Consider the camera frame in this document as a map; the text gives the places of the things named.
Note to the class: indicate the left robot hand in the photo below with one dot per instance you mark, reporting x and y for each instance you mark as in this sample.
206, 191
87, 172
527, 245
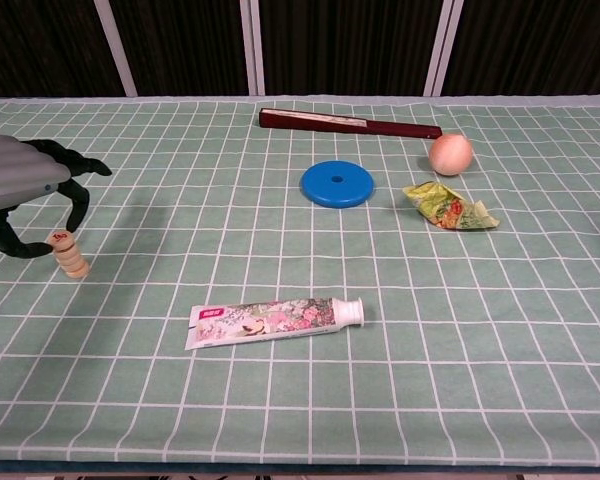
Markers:
10, 170

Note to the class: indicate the floral toothpaste tube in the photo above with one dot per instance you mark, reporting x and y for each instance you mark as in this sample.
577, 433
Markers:
260, 325

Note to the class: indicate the blue plastic disc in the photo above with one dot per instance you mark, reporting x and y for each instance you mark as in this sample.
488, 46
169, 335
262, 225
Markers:
320, 190

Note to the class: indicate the green grid tablecloth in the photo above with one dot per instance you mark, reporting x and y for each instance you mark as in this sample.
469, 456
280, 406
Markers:
300, 400

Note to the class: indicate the dark red folded fan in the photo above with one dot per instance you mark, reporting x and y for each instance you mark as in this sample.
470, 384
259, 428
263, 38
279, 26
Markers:
405, 131

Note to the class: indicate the crumpled green snack wrapper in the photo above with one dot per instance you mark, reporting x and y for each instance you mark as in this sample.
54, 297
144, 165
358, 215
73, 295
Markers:
445, 210

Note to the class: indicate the peach coloured ball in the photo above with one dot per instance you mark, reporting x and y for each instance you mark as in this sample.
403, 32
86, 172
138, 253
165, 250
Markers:
450, 155

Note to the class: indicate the white aluminium frame post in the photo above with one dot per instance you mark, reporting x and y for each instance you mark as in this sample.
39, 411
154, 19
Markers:
254, 50
116, 50
443, 50

